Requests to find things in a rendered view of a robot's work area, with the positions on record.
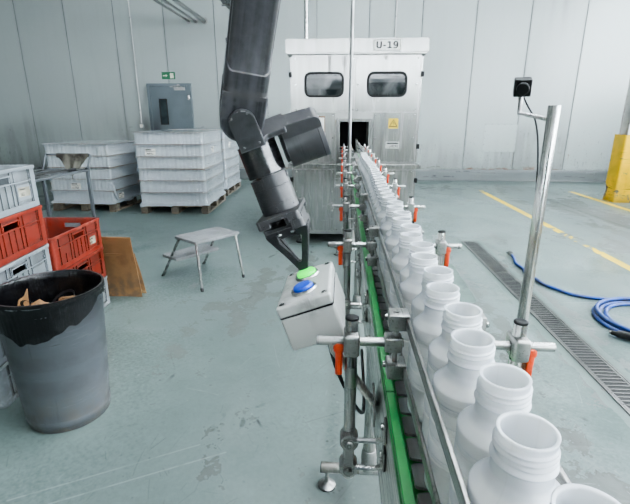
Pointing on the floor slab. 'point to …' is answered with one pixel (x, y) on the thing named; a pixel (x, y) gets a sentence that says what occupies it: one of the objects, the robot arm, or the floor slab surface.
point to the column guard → (624, 168)
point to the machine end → (303, 69)
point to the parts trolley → (62, 176)
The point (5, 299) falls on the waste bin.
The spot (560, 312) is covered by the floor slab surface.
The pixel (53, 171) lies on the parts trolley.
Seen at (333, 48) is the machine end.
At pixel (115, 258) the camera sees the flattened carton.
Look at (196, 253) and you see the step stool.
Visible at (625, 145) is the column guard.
